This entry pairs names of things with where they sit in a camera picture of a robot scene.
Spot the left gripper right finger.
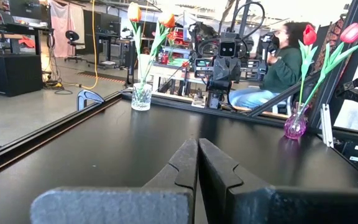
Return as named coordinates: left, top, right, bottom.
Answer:
left=198, top=138, right=358, bottom=224

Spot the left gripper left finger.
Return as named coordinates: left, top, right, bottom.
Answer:
left=30, top=138, right=198, bottom=224

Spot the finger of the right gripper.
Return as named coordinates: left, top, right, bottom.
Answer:
left=227, top=57, right=242, bottom=83
left=213, top=57, right=229, bottom=83

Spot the red artificial tulip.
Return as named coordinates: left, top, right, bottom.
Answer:
left=297, top=24, right=318, bottom=108
left=303, top=22, right=358, bottom=108

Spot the clear glass vase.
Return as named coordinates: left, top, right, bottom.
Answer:
left=131, top=82, right=153, bottom=112

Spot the purple glass vase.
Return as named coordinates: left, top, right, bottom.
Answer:
left=283, top=102, right=309, bottom=140

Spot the person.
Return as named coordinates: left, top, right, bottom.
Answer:
left=228, top=21, right=316, bottom=110

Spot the black table mat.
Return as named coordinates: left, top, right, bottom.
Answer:
left=0, top=98, right=358, bottom=224

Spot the patterned cloth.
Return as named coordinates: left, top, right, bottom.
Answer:
left=314, top=17, right=345, bottom=74

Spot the black office chair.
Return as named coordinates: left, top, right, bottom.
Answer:
left=63, top=30, right=86, bottom=64

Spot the pink hanging cloth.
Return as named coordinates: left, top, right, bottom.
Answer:
left=48, top=0, right=78, bottom=58

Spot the black box cabinet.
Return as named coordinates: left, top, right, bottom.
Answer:
left=0, top=53, right=44, bottom=98

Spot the black computer monitor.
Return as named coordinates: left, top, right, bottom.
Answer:
left=9, top=0, right=48, bottom=21

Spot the black workbench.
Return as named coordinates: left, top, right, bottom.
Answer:
left=0, top=23, right=55, bottom=57

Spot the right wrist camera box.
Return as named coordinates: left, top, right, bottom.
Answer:
left=218, top=41, right=238, bottom=59

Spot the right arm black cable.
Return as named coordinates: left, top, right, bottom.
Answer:
left=197, top=1, right=266, bottom=60

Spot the white metal bracket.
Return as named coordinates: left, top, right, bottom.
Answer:
left=319, top=103, right=336, bottom=149

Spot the yellow hanging cable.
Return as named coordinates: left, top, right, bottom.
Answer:
left=62, top=0, right=99, bottom=91

